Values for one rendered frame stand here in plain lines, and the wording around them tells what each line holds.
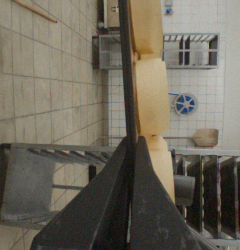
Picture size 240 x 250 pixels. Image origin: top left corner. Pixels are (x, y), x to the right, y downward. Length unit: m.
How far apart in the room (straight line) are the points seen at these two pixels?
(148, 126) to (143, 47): 0.05
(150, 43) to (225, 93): 4.34
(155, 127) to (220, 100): 4.33
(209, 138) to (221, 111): 0.51
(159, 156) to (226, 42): 4.44
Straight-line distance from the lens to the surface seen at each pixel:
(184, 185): 0.61
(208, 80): 4.44
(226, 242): 1.40
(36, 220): 1.56
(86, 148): 1.41
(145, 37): 0.16
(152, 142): 0.22
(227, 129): 4.56
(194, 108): 4.37
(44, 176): 1.98
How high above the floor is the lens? 0.99
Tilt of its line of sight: 9 degrees down
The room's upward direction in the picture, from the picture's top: 91 degrees clockwise
